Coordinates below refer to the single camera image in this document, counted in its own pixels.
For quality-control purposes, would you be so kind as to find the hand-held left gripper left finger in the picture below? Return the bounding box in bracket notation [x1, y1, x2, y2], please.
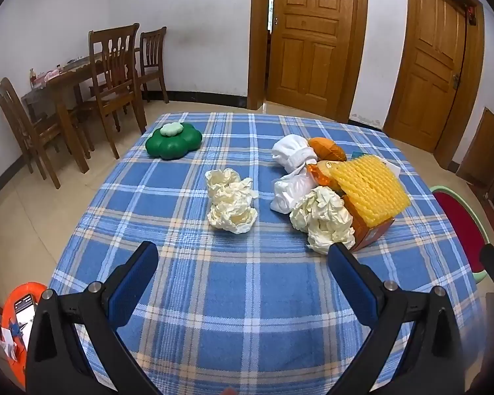
[25, 241, 161, 395]

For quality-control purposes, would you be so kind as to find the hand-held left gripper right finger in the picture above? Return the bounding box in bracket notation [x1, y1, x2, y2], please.
[327, 242, 466, 395]

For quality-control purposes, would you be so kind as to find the red basin with green rim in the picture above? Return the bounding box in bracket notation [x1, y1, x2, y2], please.
[430, 186, 491, 284]

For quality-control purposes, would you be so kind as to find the white knit glove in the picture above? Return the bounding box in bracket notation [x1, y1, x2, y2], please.
[272, 134, 318, 173]

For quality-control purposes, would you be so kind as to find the orange cardboard box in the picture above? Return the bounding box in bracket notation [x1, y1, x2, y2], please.
[343, 195, 396, 252]

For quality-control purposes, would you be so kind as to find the large crumpled cream paper ball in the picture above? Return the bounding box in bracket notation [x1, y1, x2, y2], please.
[290, 186, 355, 255]

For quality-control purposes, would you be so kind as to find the yellow foam fruit net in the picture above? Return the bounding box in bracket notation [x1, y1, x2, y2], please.
[329, 154, 411, 228]

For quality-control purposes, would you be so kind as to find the blue plaid tablecloth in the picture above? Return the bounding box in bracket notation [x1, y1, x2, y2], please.
[45, 112, 478, 395]

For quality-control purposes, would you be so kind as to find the smartphone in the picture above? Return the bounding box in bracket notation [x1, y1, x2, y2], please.
[15, 293, 40, 355]

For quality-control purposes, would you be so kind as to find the white plastic packet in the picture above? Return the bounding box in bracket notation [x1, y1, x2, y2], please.
[270, 171, 319, 214]

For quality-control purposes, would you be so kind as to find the small wooden cabinet door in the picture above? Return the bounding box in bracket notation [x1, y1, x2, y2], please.
[456, 107, 494, 190]

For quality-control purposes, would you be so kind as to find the orange plastic stool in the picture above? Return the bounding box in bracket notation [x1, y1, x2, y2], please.
[1, 282, 48, 391]

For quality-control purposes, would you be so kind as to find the white paper scrap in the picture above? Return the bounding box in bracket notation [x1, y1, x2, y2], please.
[0, 328, 19, 358]

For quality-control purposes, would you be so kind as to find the orange mesh bag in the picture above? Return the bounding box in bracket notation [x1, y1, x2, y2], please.
[308, 137, 347, 162]

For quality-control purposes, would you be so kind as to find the wooden door with brass lock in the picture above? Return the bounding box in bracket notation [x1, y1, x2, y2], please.
[391, 0, 467, 153]

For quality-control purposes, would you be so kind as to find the wooden dining table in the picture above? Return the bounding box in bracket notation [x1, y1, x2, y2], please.
[21, 55, 108, 173]

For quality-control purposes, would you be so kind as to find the wooden door with silver lock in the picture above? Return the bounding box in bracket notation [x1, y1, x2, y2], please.
[267, 0, 361, 123]

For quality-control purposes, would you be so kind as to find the tall wooden dining chair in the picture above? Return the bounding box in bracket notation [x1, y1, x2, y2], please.
[72, 23, 148, 160]

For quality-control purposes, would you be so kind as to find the wooden door frame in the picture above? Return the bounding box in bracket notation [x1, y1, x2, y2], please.
[383, 0, 485, 169]
[247, 0, 380, 123]

